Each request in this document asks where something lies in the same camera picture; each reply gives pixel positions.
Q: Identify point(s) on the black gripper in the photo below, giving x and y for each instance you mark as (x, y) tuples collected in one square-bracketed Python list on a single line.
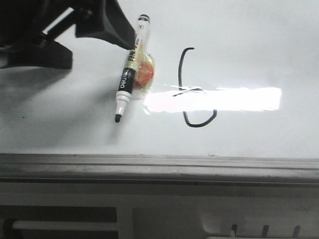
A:
[(21, 21)]

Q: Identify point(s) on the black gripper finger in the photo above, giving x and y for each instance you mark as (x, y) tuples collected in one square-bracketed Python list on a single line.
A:
[(105, 20)]

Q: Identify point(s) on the orange magnet taped to marker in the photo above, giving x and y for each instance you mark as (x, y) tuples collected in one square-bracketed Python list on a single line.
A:
[(145, 76)]

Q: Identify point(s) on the black and white whiteboard marker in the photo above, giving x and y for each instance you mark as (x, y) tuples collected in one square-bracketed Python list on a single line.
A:
[(132, 66)]

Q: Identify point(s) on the white whiteboard surface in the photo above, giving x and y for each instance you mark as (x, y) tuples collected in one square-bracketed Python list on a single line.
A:
[(232, 78)]

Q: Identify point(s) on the grey aluminium whiteboard frame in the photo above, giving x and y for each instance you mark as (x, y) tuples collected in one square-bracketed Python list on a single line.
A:
[(160, 168)]

